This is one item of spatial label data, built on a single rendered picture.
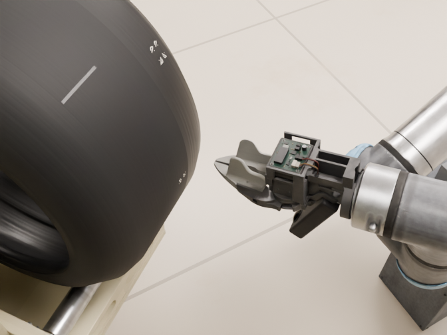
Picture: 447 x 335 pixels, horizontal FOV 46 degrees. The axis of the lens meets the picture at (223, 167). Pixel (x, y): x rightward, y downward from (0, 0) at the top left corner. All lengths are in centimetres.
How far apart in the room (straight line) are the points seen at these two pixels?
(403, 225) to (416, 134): 20
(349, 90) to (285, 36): 53
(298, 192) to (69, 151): 30
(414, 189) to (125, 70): 40
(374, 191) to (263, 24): 250
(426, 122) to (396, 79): 206
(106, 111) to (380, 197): 36
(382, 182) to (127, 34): 39
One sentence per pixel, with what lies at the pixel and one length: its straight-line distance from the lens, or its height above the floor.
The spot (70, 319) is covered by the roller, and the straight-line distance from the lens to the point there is 105.
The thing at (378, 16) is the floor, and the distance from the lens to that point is 330.
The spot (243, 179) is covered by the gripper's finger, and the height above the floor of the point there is 125.
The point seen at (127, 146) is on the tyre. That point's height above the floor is 132.
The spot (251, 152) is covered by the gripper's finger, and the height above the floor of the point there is 127.
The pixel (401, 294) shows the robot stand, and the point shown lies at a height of 6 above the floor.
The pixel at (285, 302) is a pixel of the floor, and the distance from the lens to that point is 204.
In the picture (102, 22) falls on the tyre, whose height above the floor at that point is 142.
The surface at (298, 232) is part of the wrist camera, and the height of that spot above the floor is 117.
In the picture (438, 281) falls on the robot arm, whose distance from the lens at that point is 82.
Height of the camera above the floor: 185
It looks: 52 degrees down
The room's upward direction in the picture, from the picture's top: straight up
